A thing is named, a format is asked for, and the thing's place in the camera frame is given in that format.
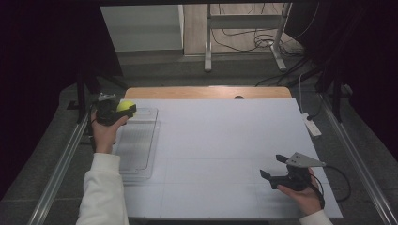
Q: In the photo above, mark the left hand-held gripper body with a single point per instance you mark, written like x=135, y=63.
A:
x=106, y=111

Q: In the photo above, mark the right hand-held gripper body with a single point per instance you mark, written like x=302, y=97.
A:
x=302, y=161

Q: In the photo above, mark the yellow tennis ball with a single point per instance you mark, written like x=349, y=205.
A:
x=125, y=105

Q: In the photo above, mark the clear plastic tray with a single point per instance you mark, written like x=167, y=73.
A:
x=139, y=143

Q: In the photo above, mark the person's left hand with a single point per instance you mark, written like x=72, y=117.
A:
x=104, y=137

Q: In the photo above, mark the person's right hand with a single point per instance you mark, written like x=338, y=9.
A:
x=306, y=200

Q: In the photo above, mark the black stand leg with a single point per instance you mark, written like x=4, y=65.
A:
x=336, y=97
x=81, y=93

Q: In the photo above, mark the white power strip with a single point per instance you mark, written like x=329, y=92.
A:
x=311, y=125

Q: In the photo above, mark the white board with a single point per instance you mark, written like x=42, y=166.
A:
x=219, y=140

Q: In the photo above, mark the wooden table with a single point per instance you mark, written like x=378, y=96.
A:
x=187, y=92

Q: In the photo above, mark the black round table grommet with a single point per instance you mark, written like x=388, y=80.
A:
x=239, y=97

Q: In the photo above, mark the white cabinet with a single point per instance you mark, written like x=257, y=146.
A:
x=144, y=28

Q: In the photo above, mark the black rectangular frame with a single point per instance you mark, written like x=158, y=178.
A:
x=85, y=139

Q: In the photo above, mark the aluminium rail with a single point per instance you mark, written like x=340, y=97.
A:
x=59, y=168
x=359, y=162

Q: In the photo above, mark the grey metal stand frame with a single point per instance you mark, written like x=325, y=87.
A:
x=208, y=37

